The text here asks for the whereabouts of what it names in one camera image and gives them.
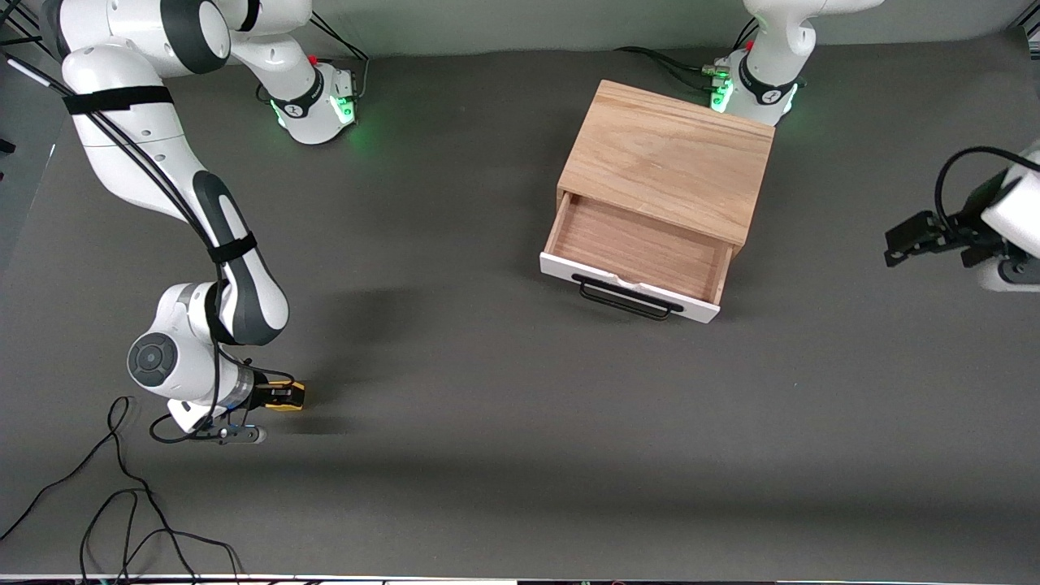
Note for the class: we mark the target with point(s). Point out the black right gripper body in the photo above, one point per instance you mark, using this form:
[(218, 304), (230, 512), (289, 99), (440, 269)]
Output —
[(262, 396)]

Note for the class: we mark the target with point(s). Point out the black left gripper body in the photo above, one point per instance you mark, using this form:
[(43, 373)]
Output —
[(965, 225)]

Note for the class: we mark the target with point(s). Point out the yellow block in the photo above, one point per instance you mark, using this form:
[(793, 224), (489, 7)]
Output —
[(301, 396)]

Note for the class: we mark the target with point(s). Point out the white-fronted wooden drawer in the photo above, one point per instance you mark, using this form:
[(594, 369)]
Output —
[(642, 248)]

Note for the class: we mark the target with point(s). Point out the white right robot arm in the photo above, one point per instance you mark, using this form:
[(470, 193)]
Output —
[(138, 138)]

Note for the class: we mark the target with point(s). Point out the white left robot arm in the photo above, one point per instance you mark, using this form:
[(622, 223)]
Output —
[(772, 49)]

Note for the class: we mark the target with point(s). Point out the light wooden drawer cabinet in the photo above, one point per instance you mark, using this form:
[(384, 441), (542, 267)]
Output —
[(666, 154)]

